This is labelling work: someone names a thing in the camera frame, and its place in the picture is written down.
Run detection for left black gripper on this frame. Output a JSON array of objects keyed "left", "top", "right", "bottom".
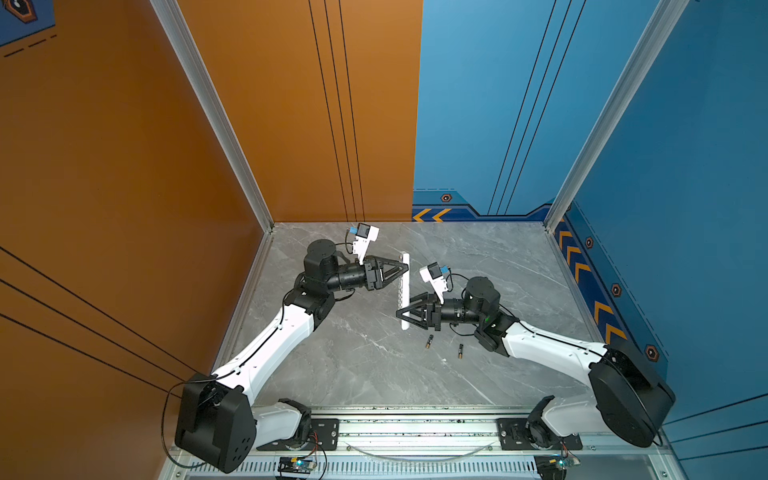
[{"left": 323, "top": 256, "right": 405, "bottom": 297}]

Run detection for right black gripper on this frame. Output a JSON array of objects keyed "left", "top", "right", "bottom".
[{"left": 399, "top": 293, "right": 485, "bottom": 335}]

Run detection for white remote control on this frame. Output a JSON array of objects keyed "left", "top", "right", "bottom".
[{"left": 398, "top": 251, "right": 410, "bottom": 309}]

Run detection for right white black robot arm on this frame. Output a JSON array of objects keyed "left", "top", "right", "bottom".
[{"left": 396, "top": 276, "right": 676, "bottom": 449}]

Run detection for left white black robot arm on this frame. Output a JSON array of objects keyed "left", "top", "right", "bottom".
[{"left": 174, "top": 239, "right": 410, "bottom": 474}]

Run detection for left small circuit board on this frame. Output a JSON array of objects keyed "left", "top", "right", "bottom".
[{"left": 277, "top": 457, "right": 318, "bottom": 479}]

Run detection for small circuit board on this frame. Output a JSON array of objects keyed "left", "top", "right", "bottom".
[
  {"left": 534, "top": 455, "right": 581, "bottom": 480},
  {"left": 277, "top": 457, "right": 318, "bottom": 479}
]

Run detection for right small circuit board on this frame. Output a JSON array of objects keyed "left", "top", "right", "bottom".
[{"left": 534, "top": 455, "right": 581, "bottom": 480}]

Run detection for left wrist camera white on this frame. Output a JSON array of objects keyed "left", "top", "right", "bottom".
[{"left": 349, "top": 223, "right": 380, "bottom": 265}]

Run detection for aluminium mounting rail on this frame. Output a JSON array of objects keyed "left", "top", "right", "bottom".
[{"left": 167, "top": 405, "right": 667, "bottom": 458}]

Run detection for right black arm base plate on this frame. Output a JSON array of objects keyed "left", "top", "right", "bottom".
[{"left": 496, "top": 417, "right": 584, "bottom": 451}]

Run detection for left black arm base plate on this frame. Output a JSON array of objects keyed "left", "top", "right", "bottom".
[{"left": 257, "top": 417, "right": 340, "bottom": 452}]

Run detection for left aluminium corner post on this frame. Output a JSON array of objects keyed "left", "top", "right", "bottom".
[{"left": 150, "top": 0, "right": 274, "bottom": 234}]

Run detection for aluminium corner post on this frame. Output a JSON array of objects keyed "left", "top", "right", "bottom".
[
  {"left": 150, "top": 0, "right": 274, "bottom": 234},
  {"left": 543, "top": 0, "right": 689, "bottom": 234}
]

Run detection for right aluminium corner post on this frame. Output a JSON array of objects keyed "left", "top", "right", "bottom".
[{"left": 543, "top": 0, "right": 689, "bottom": 234}]

